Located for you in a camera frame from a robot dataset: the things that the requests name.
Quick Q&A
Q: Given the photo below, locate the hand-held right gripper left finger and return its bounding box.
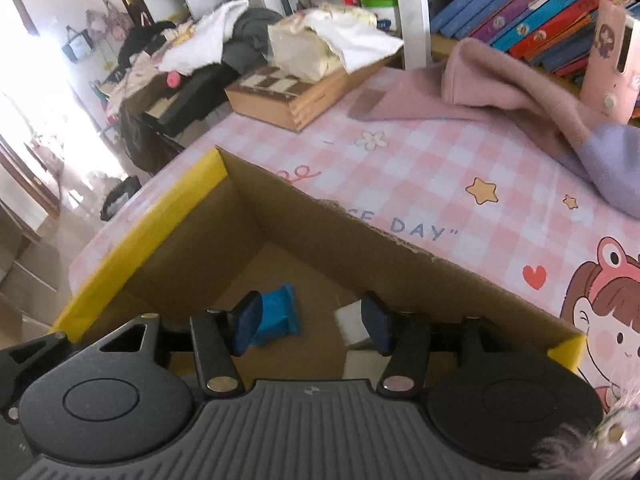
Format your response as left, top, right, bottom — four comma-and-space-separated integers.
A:
95, 290, 264, 395

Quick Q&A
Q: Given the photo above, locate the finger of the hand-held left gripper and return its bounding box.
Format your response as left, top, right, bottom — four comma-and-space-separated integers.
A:
0, 331, 72, 425

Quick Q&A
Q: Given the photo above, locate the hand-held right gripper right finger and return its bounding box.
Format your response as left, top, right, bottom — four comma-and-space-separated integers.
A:
360, 290, 511, 397

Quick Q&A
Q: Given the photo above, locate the beige eraser block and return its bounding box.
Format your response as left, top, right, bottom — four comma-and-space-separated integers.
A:
333, 302, 374, 349

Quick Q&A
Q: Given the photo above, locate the blue snack packet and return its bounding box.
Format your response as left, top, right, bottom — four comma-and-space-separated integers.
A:
250, 284, 303, 347

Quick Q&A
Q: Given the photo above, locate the yellow cardboard box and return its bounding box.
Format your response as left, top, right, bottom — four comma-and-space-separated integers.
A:
50, 146, 587, 391

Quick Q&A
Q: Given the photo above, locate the white paper slip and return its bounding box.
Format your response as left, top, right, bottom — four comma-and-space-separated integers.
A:
344, 349, 383, 380

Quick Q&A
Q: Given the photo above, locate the wooden chessboard box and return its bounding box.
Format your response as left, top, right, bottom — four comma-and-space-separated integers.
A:
223, 55, 397, 134

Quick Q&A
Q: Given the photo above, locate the fuzzy purple cloth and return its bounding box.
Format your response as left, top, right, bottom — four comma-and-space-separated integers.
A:
536, 375, 640, 480

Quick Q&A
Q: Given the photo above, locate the pink and purple cloth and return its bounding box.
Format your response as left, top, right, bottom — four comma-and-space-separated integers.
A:
347, 37, 640, 219

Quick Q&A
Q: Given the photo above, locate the white clothing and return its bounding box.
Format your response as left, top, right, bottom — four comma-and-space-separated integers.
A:
157, 0, 251, 74

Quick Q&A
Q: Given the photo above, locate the cream cloth bundle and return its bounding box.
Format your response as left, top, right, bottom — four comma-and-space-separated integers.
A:
267, 2, 405, 84

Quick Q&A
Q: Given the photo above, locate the dark grey clothing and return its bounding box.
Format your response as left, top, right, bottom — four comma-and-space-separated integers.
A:
221, 7, 284, 69

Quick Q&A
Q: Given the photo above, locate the pink cylinder case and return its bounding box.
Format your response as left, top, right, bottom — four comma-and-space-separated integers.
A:
580, 0, 640, 126

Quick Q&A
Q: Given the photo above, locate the row of colourful books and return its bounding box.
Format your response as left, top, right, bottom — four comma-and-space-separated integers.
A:
430, 0, 640, 79

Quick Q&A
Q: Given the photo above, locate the white bookshelf frame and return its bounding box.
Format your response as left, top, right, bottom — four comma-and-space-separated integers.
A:
391, 0, 432, 70

